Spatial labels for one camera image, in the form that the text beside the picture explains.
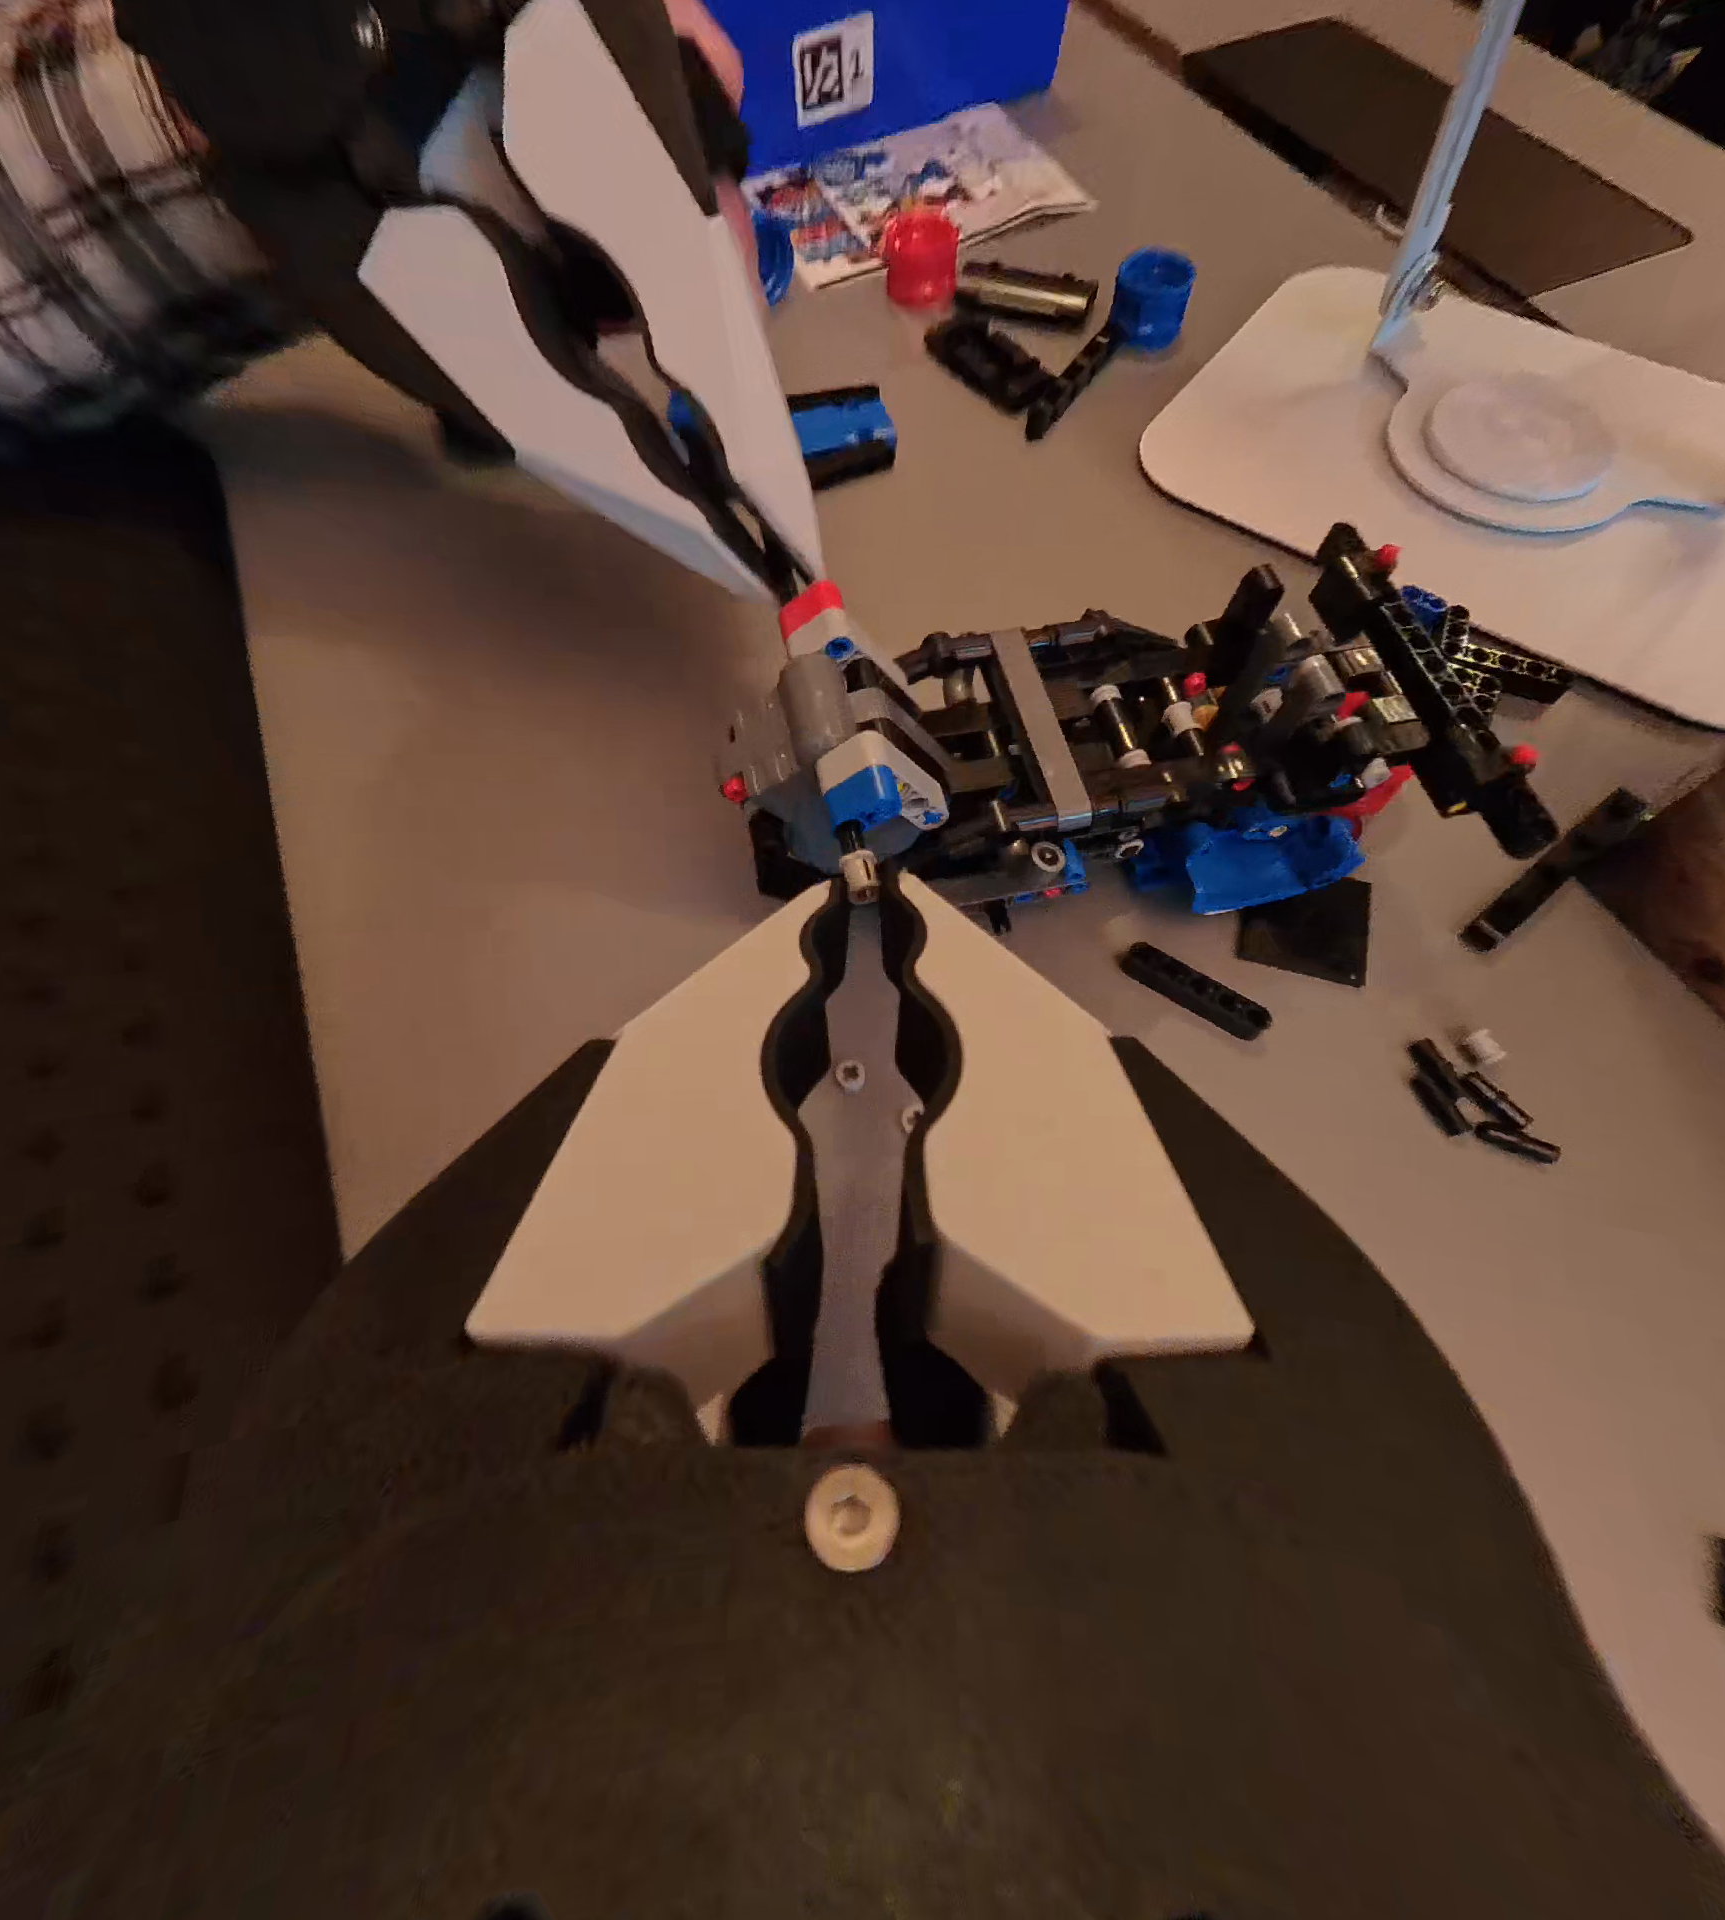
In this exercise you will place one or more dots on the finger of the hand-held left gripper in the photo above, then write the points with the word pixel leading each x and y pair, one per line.
pixel 500 358
pixel 651 215

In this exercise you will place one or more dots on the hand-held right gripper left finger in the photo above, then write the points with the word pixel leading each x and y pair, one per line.
pixel 620 1201

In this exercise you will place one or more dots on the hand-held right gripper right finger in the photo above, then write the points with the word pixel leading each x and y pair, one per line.
pixel 1083 1201

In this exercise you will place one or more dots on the small connector pins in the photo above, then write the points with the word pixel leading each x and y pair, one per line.
pixel 1488 1104

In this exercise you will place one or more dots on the brick-built toy truck chassis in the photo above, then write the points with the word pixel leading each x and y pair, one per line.
pixel 1100 739

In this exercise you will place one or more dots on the person's left hand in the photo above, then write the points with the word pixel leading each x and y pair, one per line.
pixel 712 50

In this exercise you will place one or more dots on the short black beam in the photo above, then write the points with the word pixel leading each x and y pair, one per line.
pixel 1191 989

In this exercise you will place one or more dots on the small red wheel rim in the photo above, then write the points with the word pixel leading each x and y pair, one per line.
pixel 923 258

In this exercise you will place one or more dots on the blue tagged storage bin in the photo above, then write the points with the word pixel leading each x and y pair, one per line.
pixel 923 66

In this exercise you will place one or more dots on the black square panel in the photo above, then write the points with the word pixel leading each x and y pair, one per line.
pixel 1315 935

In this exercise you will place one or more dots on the black cylinder piece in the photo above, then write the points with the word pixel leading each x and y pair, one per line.
pixel 1024 292

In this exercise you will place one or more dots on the thin black beam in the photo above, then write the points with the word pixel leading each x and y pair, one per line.
pixel 1072 375

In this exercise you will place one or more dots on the toy set box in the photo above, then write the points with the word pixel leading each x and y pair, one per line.
pixel 1704 901

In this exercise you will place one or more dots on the white book stand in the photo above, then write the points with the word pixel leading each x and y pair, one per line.
pixel 1555 528

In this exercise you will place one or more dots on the black frame piece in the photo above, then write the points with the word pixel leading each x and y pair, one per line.
pixel 991 362

